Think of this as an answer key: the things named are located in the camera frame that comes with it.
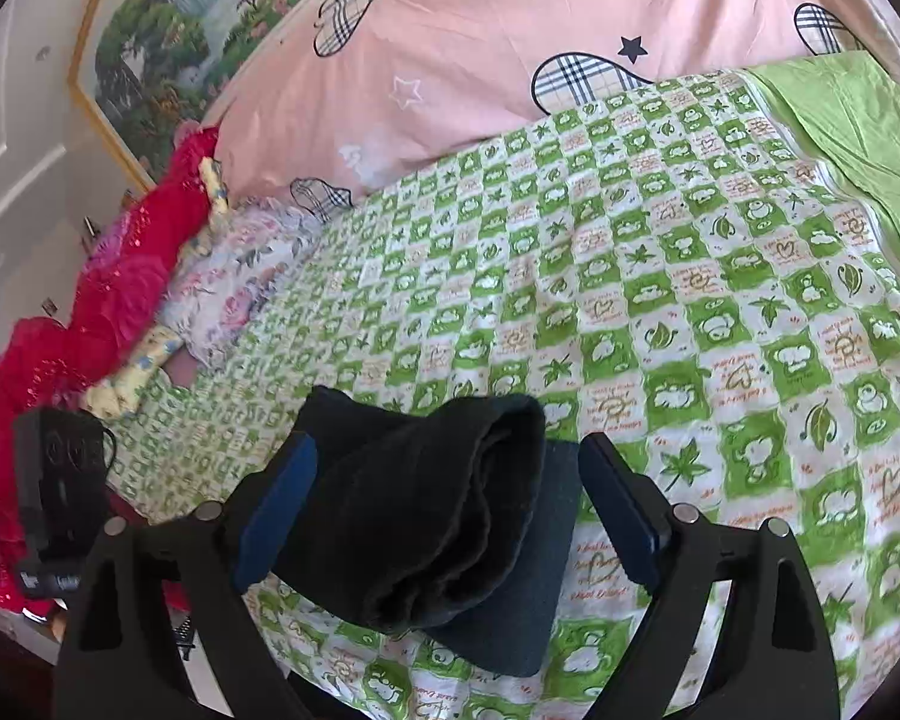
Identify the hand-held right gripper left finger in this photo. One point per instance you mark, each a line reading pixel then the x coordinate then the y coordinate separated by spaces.
pixel 277 517

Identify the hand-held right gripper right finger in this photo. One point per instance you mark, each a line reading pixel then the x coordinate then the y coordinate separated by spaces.
pixel 622 517

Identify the black pants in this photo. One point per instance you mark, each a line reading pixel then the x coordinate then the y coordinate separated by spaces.
pixel 427 510

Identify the red sequined blanket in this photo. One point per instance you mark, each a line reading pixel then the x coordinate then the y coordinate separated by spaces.
pixel 112 300

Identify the green checkered printed bedsheet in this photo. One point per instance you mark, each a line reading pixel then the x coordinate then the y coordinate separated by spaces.
pixel 682 315

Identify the floral ruffled pillow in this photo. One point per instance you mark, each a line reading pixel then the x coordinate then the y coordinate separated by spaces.
pixel 232 285

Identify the white panelled door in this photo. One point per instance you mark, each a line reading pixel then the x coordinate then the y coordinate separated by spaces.
pixel 22 187

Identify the plain green cloth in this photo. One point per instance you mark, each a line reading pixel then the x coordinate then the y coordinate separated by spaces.
pixel 855 135

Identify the framed landscape painting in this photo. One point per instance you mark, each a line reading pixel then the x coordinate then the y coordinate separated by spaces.
pixel 180 45

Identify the pink heart-pattern pillow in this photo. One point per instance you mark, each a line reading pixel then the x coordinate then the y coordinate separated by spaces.
pixel 540 22

